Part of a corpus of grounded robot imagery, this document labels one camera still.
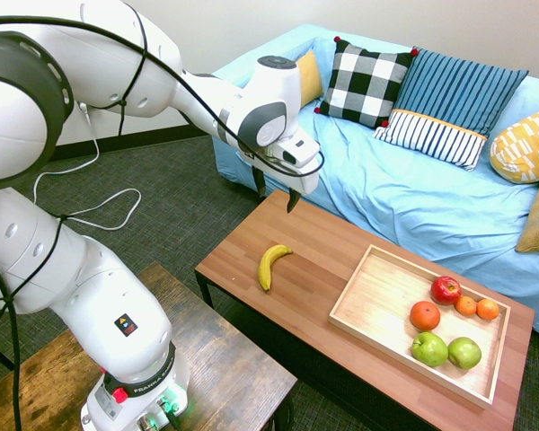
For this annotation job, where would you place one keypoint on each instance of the green apple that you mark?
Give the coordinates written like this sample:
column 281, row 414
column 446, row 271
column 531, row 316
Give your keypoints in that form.
column 465, row 353
column 429, row 349

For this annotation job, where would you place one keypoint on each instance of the reddish wooden coffee table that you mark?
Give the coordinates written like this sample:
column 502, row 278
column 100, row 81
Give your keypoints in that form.
column 296, row 323

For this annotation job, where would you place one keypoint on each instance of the small orange tangerine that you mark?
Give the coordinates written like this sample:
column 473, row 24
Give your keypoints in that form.
column 488, row 309
column 465, row 305

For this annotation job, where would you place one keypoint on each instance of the white navy striped pillow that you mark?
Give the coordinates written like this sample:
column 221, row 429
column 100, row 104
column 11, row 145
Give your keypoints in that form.
column 431, row 137

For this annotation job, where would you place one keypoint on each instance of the yellow banana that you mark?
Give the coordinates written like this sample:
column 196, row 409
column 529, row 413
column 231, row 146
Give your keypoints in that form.
column 266, row 267

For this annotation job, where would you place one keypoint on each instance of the plain yellow pillow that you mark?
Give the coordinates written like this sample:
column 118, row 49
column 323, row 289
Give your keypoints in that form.
column 311, row 76

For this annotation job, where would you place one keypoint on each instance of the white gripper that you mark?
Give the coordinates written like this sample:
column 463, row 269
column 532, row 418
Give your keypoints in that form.
column 303, row 182

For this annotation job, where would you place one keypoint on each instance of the yellow white patterned pillow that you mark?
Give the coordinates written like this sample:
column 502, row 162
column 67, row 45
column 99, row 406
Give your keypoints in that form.
column 523, row 150

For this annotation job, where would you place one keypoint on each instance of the light wooden tray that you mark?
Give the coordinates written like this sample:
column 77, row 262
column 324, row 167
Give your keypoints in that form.
column 377, row 287

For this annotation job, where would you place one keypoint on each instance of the red apple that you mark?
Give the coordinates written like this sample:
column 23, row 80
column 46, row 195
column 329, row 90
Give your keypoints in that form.
column 446, row 290

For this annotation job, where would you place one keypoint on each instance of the rustic dark wooden table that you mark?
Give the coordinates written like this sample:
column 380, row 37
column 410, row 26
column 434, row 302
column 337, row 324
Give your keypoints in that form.
column 224, row 359

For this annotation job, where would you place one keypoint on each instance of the large orange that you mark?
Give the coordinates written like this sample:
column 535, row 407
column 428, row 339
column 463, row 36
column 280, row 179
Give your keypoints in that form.
column 425, row 315

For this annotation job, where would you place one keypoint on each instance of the light blue covered sofa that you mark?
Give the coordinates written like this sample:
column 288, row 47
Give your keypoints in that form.
column 409, row 197

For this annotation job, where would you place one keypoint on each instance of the black white checkered pillow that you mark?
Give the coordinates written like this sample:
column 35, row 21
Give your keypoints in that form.
column 364, row 83

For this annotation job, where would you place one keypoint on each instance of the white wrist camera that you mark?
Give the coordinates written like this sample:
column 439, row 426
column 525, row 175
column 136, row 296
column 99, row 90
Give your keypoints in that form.
column 298, row 152

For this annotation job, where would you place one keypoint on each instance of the blue striped pillow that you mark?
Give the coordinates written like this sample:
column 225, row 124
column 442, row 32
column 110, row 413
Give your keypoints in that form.
column 458, row 87

